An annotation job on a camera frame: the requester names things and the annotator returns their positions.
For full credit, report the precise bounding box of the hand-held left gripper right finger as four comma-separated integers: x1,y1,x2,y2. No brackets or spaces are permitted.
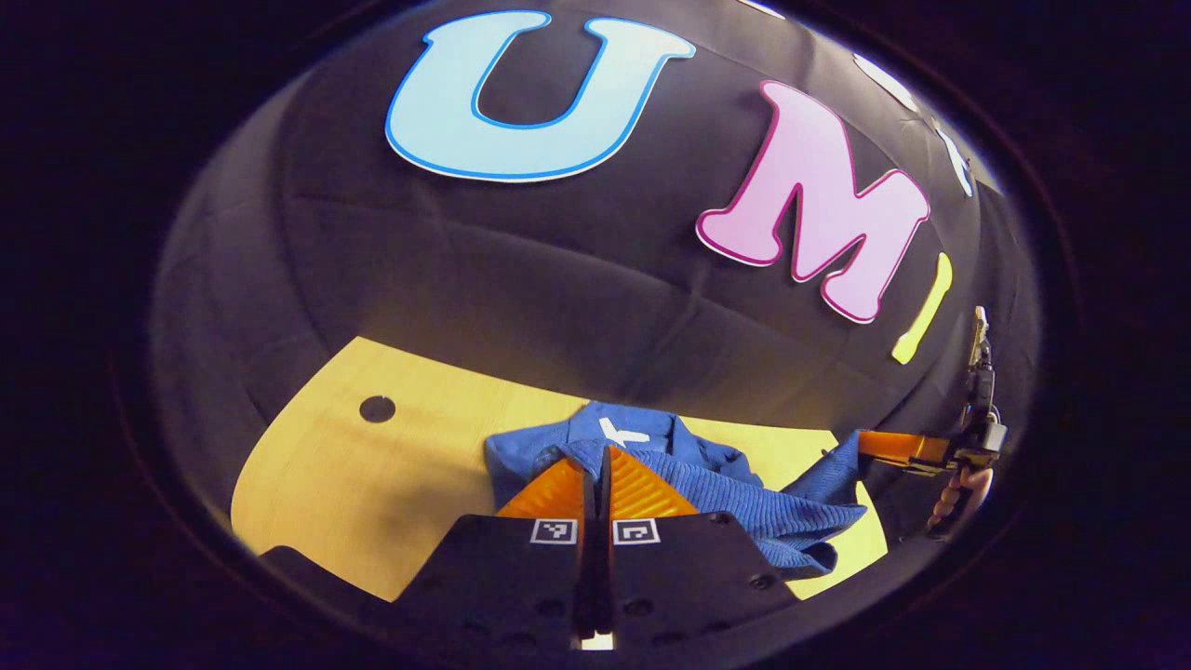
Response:
600,445,801,652

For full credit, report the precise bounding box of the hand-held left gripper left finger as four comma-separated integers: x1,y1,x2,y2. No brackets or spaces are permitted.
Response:
395,445,601,652

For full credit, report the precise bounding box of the blue button shirt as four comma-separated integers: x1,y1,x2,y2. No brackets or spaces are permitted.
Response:
484,402,871,580

